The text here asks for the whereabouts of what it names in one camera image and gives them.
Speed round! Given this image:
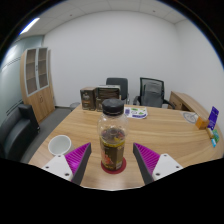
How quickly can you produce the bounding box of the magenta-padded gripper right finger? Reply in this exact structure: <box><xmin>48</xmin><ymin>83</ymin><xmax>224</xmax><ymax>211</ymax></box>
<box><xmin>132</xmin><ymin>142</ymin><xmax>184</xmax><ymax>185</ymax></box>

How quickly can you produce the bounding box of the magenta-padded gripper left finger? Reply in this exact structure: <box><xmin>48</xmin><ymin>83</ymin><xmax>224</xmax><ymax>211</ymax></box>
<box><xmin>41</xmin><ymin>142</ymin><xmax>92</xmax><ymax>186</ymax></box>

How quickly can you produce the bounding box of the clear bottle with dark drink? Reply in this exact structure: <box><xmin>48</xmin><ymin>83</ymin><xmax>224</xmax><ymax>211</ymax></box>
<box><xmin>96</xmin><ymin>98</ymin><xmax>130</xmax><ymax>172</ymax></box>

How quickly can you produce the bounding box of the white mug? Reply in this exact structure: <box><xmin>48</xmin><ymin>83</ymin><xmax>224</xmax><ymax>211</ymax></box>
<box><xmin>47</xmin><ymin>134</ymin><xmax>73</xmax><ymax>157</ymax></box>

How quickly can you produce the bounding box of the flat round red coaster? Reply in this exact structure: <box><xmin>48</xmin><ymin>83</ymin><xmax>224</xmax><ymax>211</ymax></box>
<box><xmin>100</xmin><ymin>156</ymin><xmax>128</xmax><ymax>175</ymax></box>

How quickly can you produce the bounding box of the black leather sofa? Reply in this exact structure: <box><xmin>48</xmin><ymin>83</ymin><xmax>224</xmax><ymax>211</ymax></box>
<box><xmin>0</xmin><ymin>103</ymin><xmax>41</xmax><ymax>161</ymax></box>

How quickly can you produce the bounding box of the small orange box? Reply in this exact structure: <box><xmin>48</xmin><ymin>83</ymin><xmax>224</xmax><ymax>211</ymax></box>
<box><xmin>195</xmin><ymin>116</ymin><xmax>210</xmax><ymax>130</ymax></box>

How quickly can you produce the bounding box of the white and green leaflet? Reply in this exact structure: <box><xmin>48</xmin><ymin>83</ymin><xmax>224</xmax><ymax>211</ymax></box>
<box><xmin>123</xmin><ymin>106</ymin><xmax>149</xmax><ymax>120</ymax></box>

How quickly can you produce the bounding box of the grey mesh waste bin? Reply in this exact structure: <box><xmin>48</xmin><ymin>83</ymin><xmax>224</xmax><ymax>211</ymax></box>
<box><xmin>69</xmin><ymin>101</ymin><xmax>82</xmax><ymax>112</ymax></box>

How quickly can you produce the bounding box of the small green box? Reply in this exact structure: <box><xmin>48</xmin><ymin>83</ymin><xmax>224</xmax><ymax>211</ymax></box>
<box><xmin>212</xmin><ymin>129</ymin><xmax>221</xmax><ymax>144</ymax></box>

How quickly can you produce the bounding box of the wooden side desk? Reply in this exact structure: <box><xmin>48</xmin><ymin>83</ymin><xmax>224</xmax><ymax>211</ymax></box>
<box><xmin>168</xmin><ymin>91</ymin><xmax>211</xmax><ymax>116</ymax></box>

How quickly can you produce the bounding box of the purple upright card box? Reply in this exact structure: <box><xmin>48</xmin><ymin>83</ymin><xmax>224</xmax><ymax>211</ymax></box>
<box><xmin>207</xmin><ymin>106</ymin><xmax>220</xmax><ymax>131</ymax></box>

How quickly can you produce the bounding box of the small upright brown box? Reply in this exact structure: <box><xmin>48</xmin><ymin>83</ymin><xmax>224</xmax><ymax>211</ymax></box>
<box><xmin>79</xmin><ymin>86</ymin><xmax>97</xmax><ymax>111</ymax></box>

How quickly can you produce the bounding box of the black mesh chair, grey cushion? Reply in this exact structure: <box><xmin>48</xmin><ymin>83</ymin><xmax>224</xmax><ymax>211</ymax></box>
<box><xmin>132</xmin><ymin>77</ymin><xmax>176</xmax><ymax>110</ymax></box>

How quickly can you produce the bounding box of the wooden cabinet with glass doors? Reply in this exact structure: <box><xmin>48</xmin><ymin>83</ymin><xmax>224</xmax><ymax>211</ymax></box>
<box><xmin>19</xmin><ymin>46</ymin><xmax>56</xmax><ymax>124</ymax></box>

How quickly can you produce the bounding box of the dark brown flat box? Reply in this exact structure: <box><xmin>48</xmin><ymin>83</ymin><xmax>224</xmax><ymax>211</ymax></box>
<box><xmin>95</xmin><ymin>84</ymin><xmax>122</xmax><ymax>99</ymax></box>

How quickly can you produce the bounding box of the black office chair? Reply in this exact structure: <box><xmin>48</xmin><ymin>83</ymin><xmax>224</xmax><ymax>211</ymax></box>
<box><xmin>105</xmin><ymin>77</ymin><xmax>130</xmax><ymax>105</ymax></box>

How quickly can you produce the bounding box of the rectangular ceiling light panel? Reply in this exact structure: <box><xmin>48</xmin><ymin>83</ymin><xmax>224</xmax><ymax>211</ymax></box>
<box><xmin>18</xmin><ymin>17</ymin><xmax>41</xmax><ymax>36</ymax></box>

